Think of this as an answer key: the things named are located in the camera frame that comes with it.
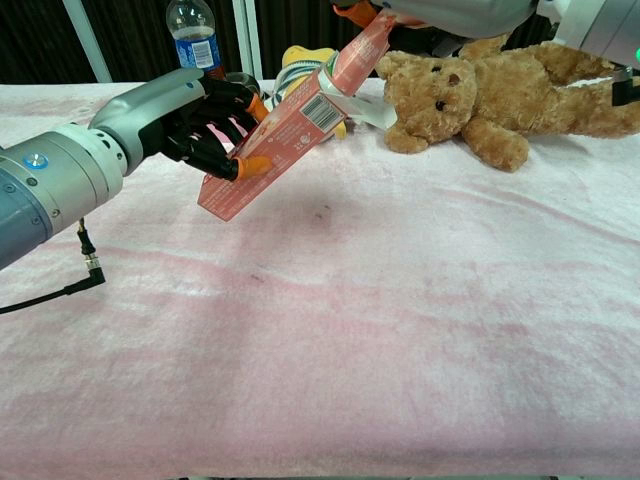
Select grey right hand orange fingertips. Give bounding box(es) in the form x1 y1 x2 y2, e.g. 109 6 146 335
330 0 541 41

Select black left hand orange fingertips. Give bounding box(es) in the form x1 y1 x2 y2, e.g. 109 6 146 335
88 68 275 182

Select pink Colgate toothpaste box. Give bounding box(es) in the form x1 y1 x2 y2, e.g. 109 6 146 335
197 67 399 222

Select plastic cola bottle blue label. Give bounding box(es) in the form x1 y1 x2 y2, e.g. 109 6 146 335
165 0 229 82

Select brown teddy bear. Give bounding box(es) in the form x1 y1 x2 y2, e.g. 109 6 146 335
374 35 640 174

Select yellow plush toy striped scarf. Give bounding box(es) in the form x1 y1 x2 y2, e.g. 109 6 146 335
271 44 350 142

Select pink white fleece blanket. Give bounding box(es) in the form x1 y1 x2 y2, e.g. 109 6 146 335
0 77 640 480

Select slanted white frame post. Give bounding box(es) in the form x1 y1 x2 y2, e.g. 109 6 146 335
62 0 114 84

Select upright white frame post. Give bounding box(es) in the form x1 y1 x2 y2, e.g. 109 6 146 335
231 0 265 81

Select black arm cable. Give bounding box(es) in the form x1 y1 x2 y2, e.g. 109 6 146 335
0 217 108 316

